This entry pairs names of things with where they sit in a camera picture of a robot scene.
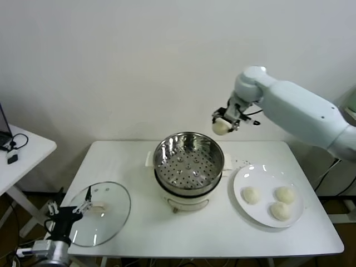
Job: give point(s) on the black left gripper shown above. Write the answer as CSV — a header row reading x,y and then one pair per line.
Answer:
x,y
65,222

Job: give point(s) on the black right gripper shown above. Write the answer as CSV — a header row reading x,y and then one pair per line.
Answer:
x,y
224,114

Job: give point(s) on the white steamed baozi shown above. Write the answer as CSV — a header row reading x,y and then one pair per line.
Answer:
x,y
251,195
285,194
279,212
221,128

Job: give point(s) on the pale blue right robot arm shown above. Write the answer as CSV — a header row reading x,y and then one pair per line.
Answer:
x,y
292,105

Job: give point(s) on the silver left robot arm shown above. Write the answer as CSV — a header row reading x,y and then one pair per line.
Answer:
x,y
59,254

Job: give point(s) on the perforated stainless steamer basket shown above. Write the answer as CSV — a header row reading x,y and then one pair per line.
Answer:
x,y
167,150

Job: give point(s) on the round glass pot lid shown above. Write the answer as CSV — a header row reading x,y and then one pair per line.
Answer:
x,y
111,200

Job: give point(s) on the white side table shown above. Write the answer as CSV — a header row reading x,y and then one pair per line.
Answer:
x,y
30,155

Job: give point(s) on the white round plate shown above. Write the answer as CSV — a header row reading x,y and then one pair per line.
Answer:
x,y
258,178

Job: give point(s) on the black and white adapter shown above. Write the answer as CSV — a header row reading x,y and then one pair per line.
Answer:
x,y
12,159

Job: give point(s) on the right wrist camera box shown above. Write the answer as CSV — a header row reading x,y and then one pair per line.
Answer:
x,y
233,112

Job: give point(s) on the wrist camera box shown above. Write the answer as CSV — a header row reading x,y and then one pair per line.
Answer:
x,y
41,247
233,112

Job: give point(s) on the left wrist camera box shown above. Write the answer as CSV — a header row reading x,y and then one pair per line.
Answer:
x,y
41,247

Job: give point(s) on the white furniture base frame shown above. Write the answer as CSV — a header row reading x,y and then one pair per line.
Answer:
x,y
342,217

